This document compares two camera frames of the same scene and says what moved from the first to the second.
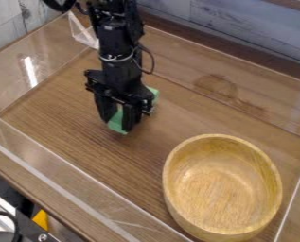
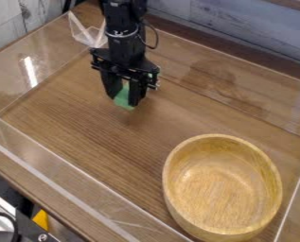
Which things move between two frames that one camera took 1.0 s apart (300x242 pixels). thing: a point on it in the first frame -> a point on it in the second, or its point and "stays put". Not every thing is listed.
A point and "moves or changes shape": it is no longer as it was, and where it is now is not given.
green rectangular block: [116, 122] moves or changes shape
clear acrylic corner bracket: [83, 33] stays put
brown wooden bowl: [222, 187] stays put
